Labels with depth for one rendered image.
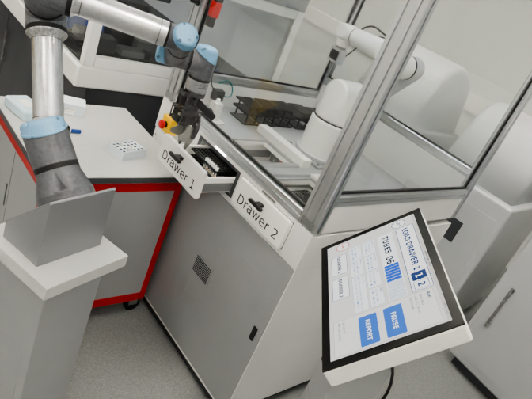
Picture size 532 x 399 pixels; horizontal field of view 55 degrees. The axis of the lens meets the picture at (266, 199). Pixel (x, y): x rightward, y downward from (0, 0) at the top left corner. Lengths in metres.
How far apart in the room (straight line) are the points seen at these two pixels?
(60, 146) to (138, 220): 0.78
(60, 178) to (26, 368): 0.58
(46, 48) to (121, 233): 0.82
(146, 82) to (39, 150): 1.31
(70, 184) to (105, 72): 1.22
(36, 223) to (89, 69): 1.24
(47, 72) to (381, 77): 0.95
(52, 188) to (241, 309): 0.87
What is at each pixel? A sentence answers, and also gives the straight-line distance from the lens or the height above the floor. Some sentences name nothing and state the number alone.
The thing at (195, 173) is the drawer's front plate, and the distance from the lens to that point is 1.84.
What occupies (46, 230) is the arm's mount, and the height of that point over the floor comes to 0.88.
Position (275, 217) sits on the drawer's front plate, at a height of 0.91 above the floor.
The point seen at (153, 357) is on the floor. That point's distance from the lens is 2.38.
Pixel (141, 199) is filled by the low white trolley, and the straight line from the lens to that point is 2.08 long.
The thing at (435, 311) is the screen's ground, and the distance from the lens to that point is 1.16.
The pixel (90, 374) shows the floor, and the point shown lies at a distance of 2.25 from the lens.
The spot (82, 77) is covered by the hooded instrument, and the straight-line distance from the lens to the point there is 2.54.
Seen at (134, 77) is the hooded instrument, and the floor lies 0.89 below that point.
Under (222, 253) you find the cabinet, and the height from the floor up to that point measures 0.61.
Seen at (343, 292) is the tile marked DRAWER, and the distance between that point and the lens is 1.34.
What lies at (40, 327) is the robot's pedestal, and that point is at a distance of 1.59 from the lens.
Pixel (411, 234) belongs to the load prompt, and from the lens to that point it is 1.43.
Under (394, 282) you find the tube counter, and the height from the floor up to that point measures 1.11.
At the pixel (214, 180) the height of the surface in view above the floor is 0.88.
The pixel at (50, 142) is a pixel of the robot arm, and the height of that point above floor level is 1.04.
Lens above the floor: 1.69
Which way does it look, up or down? 25 degrees down
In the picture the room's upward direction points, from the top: 24 degrees clockwise
